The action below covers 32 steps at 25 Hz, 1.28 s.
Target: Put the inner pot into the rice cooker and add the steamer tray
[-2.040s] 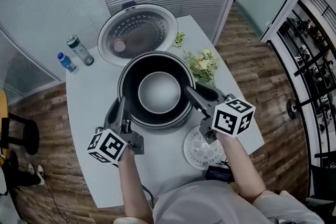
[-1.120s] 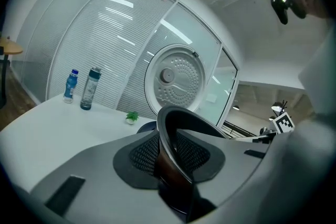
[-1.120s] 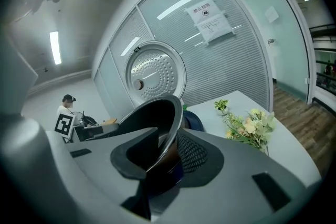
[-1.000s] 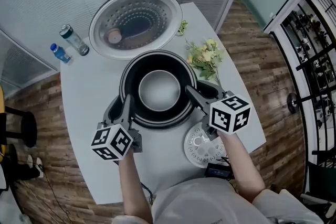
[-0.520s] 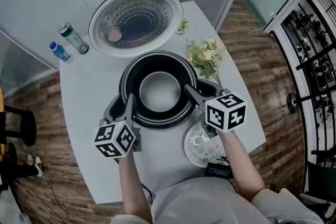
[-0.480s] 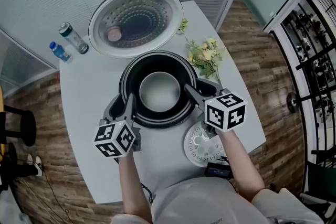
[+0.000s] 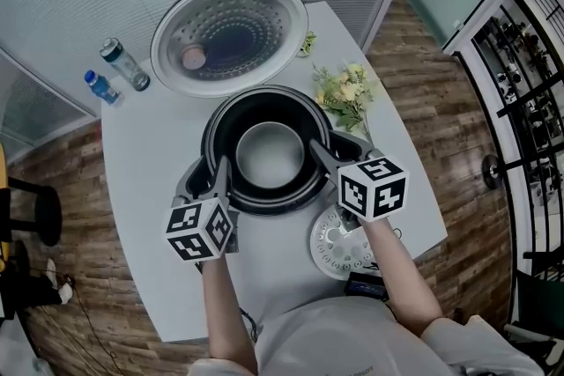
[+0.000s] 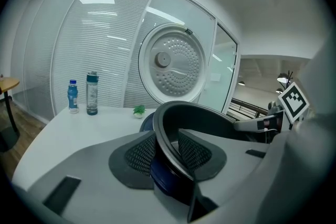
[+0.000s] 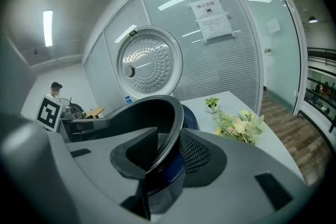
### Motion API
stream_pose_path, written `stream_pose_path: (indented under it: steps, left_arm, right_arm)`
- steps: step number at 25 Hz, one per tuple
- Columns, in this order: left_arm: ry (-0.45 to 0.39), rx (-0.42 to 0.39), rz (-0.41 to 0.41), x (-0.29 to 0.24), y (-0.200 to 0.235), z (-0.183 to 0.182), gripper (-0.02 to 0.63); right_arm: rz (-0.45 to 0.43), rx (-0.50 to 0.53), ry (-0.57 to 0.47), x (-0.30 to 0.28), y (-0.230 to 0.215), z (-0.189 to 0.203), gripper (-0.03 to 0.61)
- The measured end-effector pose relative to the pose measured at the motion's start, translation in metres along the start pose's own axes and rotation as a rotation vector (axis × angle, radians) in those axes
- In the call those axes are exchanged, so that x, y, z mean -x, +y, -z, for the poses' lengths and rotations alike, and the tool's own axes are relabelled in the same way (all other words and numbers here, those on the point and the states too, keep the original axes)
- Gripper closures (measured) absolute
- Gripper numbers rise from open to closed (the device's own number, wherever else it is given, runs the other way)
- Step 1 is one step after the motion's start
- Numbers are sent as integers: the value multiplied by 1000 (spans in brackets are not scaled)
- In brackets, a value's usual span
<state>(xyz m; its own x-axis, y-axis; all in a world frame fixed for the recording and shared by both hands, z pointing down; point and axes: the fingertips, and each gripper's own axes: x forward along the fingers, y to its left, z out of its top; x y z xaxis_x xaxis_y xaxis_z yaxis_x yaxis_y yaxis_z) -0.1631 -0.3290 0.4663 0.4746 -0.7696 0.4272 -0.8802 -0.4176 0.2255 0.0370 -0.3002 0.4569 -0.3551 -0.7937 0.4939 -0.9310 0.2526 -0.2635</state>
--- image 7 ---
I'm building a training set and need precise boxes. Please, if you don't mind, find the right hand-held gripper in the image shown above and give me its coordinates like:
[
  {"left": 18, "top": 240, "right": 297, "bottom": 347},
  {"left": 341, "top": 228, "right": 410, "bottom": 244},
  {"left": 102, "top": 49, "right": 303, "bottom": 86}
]
[{"left": 308, "top": 131, "right": 411, "bottom": 232}]

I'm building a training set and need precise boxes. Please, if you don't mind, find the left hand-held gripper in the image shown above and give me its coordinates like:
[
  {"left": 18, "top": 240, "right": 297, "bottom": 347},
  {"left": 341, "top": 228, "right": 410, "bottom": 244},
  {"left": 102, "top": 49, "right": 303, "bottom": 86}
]
[{"left": 165, "top": 155, "right": 241, "bottom": 264}]

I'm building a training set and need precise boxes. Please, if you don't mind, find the black pot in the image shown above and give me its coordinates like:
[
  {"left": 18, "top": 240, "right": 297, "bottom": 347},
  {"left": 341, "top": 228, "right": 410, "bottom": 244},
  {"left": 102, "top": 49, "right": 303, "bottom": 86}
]
[{"left": 210, "top": 94, "right": 330, "bottom": 200}]

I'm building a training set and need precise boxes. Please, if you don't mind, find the white round steamer tray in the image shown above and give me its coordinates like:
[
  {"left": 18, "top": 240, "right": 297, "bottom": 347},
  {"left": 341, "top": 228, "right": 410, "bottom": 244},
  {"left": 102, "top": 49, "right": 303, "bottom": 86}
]
[{"left": 309, "top": 206, "right": 376, "bottom": 281}]

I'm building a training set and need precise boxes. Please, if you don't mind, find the black and silver rice cooker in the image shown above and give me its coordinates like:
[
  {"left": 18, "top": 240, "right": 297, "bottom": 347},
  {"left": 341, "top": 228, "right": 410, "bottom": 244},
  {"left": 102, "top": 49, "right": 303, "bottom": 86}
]
[{"left": 149, "top": 0, "right": 350, "bottom": 217}]

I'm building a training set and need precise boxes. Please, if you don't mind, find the person's right forearm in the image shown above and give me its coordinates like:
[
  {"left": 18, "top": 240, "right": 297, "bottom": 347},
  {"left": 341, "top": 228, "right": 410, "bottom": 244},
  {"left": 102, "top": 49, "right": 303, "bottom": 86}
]
[{"left": 357, "top": 215, "right": 444, "bottom": 338}]

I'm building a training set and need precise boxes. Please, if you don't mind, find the person's left forearm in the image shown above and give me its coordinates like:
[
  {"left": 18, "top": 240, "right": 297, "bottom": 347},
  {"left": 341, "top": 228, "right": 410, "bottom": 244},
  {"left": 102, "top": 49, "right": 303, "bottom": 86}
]
[{"left": 200, "top": 251, "right": 259, "bottom": 376}]

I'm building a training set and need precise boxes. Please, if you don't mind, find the yellow artificial flower bouquet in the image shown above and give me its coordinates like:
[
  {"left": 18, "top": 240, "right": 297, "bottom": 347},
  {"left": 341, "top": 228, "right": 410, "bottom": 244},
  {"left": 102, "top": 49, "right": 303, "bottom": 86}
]
[{"left": 311, "top": 62, "right": 381, "bottom": 138}]

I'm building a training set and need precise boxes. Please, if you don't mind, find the small green plant sprig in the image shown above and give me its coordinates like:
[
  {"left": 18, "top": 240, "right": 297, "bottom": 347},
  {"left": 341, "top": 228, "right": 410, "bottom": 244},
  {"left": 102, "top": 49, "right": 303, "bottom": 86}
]
[{"left": 296, "top": 30, "right": 319, "bottom": 59}]

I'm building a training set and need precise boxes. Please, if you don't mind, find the small black electronic box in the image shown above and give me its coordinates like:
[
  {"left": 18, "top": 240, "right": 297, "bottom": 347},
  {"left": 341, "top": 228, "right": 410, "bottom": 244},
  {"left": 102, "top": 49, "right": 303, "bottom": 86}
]
[{"left": 345, "top": 271, "right": 390, "bottom": 302}]

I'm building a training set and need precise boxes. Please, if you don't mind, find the blue drink bottle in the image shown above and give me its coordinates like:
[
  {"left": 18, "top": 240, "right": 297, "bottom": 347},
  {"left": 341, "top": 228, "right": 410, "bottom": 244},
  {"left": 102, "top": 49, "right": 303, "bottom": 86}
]
[{"left": 84, "top": 70, "right": 125, "bottom": 108}]

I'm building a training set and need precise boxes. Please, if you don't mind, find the clear bottle with dark cap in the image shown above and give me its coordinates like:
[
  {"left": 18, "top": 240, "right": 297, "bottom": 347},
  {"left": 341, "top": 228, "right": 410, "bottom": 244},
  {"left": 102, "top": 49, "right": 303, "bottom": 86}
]
[{"left": 99, "top": 37, "right": 152, "bottom": 92}]

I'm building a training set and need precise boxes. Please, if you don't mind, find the round metal disc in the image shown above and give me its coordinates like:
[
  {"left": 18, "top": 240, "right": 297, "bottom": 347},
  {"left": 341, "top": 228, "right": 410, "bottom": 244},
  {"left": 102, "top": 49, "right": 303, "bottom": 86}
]
[{"left": 481, "top": 153, "right": 500, "bottom": 191}]

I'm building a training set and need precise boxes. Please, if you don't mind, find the black round stool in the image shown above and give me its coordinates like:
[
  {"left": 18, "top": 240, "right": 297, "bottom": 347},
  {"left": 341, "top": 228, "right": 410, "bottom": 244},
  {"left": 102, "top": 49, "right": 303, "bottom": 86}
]
[{"left": 0, "top": 175, "right": 63, "bottom": 248}]

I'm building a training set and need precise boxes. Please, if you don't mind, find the person's light grey shirt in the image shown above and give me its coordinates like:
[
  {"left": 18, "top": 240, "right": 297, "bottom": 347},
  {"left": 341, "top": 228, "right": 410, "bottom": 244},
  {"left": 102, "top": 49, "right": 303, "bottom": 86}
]
[{"left": 187, "top": 297, "right": 548, "bottom": 376}]

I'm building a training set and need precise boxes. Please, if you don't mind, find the black metal railing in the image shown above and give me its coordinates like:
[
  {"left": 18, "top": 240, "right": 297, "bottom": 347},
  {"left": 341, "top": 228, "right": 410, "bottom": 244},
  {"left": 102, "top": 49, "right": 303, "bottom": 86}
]
[{"left": 452, "top": 0, "right": 564, "bottom": 325}]

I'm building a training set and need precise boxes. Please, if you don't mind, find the dark green chair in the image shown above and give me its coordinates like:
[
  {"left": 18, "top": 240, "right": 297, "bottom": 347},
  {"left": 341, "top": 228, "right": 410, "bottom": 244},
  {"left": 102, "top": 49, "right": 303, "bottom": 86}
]
[{"left": 503, "top": 267, "right": 564, "bottom": 369}]

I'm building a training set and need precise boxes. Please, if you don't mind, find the black cable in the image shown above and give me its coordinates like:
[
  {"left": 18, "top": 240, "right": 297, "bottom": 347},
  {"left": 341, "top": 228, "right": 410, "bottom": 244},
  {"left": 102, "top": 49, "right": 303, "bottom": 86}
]
[{"left": 239, "top": 306, "right": 260, "bottom": 343}]

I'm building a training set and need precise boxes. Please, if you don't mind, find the thin floor cable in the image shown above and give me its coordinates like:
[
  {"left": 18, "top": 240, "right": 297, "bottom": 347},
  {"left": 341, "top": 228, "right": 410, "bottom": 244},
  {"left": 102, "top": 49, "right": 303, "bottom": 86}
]
[{"left": 64, "top": 275, "right": 122, "bottom": 376}]

